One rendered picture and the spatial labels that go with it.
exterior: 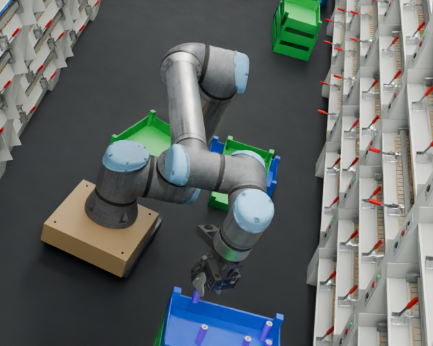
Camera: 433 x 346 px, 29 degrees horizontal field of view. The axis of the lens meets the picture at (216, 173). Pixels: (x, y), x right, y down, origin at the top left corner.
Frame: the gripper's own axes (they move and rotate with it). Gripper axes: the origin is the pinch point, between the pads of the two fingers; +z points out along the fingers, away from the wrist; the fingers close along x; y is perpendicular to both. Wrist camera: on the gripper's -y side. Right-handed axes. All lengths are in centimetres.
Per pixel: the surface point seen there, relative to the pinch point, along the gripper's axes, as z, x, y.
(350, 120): 47, 121, -91
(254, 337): 12.2, 16.7, 11.7
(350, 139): 45, 114, -80
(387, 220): -9, 59, -7
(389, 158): -6, 76, -31
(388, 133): -2, 85, -44
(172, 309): 13.5, -2.8, -0.6
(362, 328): 6.0, 46.1, 17.3
